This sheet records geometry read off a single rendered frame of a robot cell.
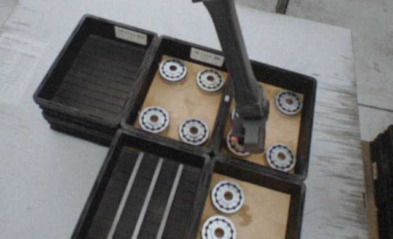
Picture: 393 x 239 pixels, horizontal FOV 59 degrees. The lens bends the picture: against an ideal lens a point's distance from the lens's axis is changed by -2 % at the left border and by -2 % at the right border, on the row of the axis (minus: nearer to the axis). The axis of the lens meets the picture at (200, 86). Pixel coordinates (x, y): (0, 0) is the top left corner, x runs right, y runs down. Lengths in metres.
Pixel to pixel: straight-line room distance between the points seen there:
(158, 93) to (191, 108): 0.13
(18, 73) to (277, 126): 1.05
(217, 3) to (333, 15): 2.37
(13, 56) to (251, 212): 1.13
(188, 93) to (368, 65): 1.81
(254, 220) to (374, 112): 1.64
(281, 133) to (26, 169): 0.90
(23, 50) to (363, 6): 2.61
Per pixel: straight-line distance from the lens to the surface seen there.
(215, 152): 1.10
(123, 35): 1.40
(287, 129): 1.31
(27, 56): 1.64
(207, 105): 1.29
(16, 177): 1.39
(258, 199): 1.19
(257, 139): 0.95
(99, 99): 1.30
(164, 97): 1.29
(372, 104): 2.67
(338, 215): 1.42
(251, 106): 0.93
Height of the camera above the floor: 1.94
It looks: 57 degrees down
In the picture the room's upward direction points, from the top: 12 degrees clockwise
